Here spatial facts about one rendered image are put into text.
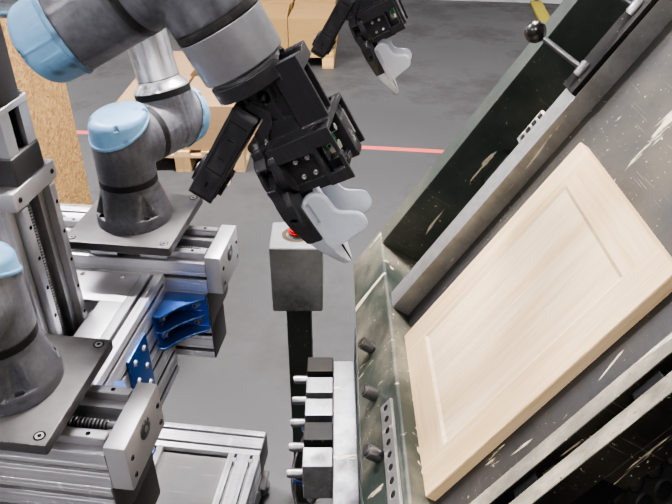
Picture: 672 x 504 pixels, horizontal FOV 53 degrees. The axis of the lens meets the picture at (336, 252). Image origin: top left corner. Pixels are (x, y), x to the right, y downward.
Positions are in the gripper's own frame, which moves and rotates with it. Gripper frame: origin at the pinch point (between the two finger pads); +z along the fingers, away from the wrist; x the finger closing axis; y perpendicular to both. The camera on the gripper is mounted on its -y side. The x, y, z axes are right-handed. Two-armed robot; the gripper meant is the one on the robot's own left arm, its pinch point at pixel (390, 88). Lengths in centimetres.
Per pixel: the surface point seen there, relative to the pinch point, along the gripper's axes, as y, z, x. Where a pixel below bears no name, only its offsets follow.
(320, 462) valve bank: -34, 49, -32
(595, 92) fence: 30.2, 16.1, 3.1
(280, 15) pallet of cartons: -153, 30, 434
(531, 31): 24.1, 3.3, 7.7
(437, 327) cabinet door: -8.1, 39.9, -14.8
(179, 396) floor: -129, 85, 52
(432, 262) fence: -7.4, 34.9, -0.8
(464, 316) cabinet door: -1.7, 36.8, -18.2
